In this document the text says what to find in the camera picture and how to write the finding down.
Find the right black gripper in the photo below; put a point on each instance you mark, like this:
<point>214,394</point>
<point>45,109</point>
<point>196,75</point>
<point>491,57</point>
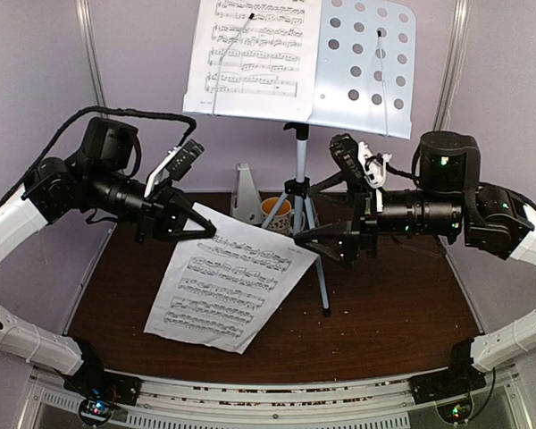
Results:
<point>364,221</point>

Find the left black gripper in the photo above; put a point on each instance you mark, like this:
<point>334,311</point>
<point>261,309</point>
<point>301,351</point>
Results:
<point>159,214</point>

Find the sheet music page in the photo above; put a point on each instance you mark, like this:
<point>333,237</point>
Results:
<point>254,59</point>
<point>220,292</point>

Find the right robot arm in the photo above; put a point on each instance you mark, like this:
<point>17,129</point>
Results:
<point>449,200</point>

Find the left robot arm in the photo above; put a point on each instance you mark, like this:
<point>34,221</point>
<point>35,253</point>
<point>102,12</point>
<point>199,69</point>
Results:
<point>93,179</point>

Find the white tripod stand pole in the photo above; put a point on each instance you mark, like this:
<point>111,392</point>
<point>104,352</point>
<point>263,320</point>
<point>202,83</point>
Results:
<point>303,204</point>

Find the yellow patterned mug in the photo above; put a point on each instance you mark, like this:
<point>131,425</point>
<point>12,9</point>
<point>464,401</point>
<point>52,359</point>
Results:
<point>283,220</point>

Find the white metronome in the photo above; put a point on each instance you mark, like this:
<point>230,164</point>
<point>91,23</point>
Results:
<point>245,201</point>

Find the white perforated music stand desk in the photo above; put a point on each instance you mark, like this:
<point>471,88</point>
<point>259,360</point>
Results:
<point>347,88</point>

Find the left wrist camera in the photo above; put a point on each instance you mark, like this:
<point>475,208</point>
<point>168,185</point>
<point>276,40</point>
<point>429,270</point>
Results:
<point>176,164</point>

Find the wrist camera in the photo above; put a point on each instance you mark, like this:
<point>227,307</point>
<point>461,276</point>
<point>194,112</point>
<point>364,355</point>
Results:
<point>358,163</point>
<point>176,164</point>

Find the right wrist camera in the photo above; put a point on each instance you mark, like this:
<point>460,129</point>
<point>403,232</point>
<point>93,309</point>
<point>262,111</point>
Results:
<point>358,163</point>

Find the right wire page holder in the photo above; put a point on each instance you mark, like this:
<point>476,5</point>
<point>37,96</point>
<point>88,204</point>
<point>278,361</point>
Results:
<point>381,57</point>

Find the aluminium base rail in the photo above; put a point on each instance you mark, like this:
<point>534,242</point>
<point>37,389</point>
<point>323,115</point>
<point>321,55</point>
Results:
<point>384,402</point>

